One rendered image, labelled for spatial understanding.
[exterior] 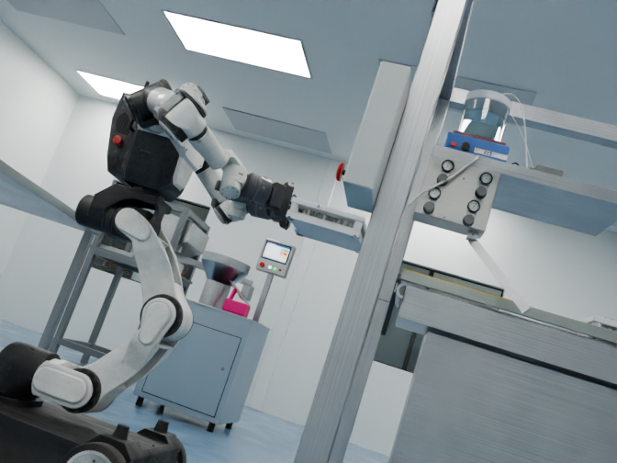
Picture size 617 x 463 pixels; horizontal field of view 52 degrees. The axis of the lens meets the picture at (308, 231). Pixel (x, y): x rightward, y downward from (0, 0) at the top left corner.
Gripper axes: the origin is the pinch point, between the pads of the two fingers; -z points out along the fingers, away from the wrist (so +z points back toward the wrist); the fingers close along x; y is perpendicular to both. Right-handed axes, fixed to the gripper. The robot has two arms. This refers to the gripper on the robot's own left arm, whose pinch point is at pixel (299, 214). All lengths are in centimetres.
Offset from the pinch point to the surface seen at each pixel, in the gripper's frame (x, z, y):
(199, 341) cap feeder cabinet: 53, 111, -188
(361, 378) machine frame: 47, -33, -15
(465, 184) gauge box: -17, -54, 14
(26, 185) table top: 18, 89, 29
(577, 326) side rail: 16, -94, 5
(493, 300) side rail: 15, -70, 9
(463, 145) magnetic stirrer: -31, -50, 12
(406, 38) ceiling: -183, 32, -183
